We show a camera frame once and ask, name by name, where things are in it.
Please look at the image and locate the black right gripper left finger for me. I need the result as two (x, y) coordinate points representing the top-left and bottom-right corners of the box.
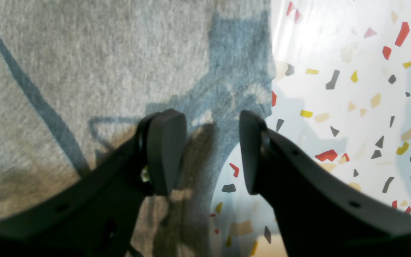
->
(0, 109), (187, 257)

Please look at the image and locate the grey T-shirt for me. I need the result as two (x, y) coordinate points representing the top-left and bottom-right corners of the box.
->
(0, 0), (274, 257)

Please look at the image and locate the terrazzo pattern table cloth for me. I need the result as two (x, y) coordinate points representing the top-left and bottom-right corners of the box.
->
(209, 0), (411, 257)

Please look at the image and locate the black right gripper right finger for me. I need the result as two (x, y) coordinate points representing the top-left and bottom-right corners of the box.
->
(239, 110), (411, 257)

